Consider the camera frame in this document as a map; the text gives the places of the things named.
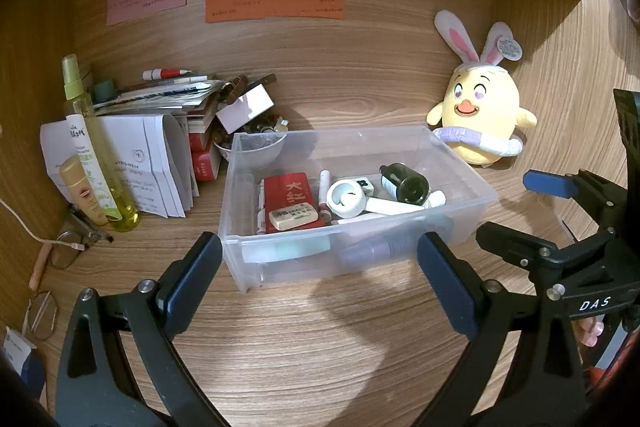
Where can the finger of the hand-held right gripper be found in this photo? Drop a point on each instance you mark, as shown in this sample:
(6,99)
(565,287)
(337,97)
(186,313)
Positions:
(550,183)
(515,247)

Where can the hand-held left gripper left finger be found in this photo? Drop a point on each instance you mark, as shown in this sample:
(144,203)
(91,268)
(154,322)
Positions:
(192,277)

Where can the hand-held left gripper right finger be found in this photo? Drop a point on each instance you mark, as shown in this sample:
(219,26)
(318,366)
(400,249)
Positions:
(447,279)

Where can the clear plastic drawer box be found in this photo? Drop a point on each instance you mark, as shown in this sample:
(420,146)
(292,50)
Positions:
(280,277)

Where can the white pen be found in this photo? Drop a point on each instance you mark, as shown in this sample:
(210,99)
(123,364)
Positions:
(370,219)

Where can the light teal bottle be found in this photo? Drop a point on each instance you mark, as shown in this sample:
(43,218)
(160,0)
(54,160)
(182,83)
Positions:
(290,249)

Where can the dark green glass bottle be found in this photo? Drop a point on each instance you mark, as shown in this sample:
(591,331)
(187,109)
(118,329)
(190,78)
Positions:
(407,184)

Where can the white eraser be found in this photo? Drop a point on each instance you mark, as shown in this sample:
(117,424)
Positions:
(292,216)

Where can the white tape roll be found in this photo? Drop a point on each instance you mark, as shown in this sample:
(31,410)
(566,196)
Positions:
(350,207)

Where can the red tea packet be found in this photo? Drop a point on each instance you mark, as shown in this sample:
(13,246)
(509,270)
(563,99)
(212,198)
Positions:
(290,192)

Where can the white lip balm red label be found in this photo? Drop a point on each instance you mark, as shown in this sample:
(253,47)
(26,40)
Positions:
(325,192)

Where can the person's right forearm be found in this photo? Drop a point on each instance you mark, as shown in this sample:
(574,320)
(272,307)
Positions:
(610,379)

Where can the person's right hand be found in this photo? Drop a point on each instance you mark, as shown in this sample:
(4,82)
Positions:
(589,332)

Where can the yellow-green spray bottle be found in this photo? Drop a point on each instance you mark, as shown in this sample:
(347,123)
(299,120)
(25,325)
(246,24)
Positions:
(125,214)

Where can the yellow chick plush toy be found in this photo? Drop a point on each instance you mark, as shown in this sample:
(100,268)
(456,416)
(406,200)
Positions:
(480,107)

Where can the red box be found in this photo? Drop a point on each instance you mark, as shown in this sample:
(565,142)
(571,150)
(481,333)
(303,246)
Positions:
(206,166)
(200,142)

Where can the white folded papers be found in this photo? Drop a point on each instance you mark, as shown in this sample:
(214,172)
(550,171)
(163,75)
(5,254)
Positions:
(145,162)

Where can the white bowl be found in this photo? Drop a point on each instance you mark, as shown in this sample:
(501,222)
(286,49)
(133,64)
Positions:
(255,157)

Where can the tan sunscreen bottle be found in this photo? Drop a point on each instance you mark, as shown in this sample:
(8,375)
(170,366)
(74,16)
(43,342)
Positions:
(80,192)

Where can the pile of small trinkets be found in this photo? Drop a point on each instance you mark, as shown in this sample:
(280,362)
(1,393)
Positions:
(255,132)

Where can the small white cardboard box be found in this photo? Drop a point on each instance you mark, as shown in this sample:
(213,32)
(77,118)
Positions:
(247,109)

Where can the stack of books and papers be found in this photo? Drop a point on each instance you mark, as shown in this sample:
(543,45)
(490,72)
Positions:
(165,97)

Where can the blue white carton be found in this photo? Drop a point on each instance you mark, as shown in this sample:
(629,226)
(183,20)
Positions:
(17,357)

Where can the red white marker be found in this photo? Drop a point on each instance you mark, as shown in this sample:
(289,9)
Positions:
(165,74)

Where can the orange paper note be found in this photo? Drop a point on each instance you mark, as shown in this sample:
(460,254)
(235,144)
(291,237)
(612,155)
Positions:
(275,2)

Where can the thin-frame eyeglasses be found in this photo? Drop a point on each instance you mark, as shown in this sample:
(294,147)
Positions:
(82,237)

